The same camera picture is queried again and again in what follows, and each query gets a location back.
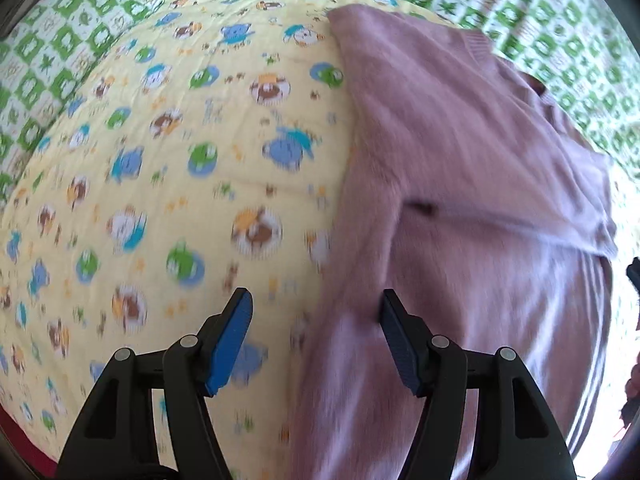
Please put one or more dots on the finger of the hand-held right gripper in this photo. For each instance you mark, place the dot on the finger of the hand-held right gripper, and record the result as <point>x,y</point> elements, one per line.
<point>634,274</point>

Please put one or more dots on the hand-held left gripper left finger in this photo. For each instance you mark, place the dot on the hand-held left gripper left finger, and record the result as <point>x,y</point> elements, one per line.
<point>227,355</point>

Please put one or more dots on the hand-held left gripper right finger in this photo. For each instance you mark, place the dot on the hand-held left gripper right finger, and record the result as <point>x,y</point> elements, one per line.
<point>400,345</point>

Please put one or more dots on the purple knit sweater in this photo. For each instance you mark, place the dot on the purple knit sweater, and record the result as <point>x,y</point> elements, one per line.
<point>450,160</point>

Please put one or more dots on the yellow bear-print quilt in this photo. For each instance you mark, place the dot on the yellow bear-print quilt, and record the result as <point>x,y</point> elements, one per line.
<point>200,185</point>

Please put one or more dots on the red blanket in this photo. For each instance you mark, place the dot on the red blanket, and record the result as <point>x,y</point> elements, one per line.
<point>22,442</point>

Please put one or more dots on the green checkered quilt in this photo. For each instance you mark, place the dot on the green checkered quilt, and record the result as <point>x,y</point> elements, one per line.
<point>540,20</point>

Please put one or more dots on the green checkered pillow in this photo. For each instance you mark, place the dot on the green checkered pillow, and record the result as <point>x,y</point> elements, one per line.
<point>55,55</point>

